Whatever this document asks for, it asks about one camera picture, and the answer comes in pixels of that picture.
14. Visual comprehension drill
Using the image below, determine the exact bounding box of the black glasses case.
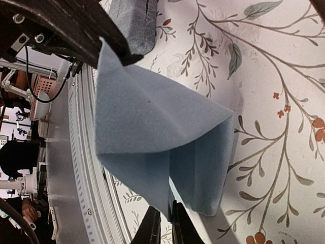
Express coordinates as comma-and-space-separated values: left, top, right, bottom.
309, 0, 325, 23

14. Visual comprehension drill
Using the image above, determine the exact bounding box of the person in black clothing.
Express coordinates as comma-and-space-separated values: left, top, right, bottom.
0, 138, 51, 244

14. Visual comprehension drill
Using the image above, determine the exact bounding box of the grey case green lining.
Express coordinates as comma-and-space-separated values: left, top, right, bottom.
109, 0, 157, 55

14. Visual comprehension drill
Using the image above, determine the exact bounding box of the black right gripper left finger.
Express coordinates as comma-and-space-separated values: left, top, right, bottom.
131, 206, 161, 244

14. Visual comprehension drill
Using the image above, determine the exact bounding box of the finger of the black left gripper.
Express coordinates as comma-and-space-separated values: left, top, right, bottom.
58, 1, 143, 66
1, 1, 101, 68

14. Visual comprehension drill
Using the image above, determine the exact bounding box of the pink perforated basket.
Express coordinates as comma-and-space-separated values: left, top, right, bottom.
29, 75, 60, 120

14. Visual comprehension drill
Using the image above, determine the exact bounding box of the front aluminium rail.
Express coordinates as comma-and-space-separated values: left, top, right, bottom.
46, 66, 131, 243

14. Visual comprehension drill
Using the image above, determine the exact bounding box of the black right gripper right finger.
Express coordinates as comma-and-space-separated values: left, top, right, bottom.
172, 200, 204, 244

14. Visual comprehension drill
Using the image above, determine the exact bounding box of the light blue cloth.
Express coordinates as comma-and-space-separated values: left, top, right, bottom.
94, 42, 234, 218

